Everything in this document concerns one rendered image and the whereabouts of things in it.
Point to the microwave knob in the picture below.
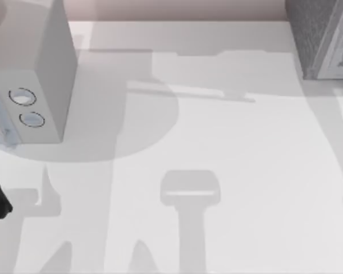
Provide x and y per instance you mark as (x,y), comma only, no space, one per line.
(32,120)
(22,97)

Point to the pale blue microwave door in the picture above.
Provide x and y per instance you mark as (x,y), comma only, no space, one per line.
(0,125)

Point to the grey cabinet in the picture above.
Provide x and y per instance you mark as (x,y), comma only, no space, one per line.
(311,34)

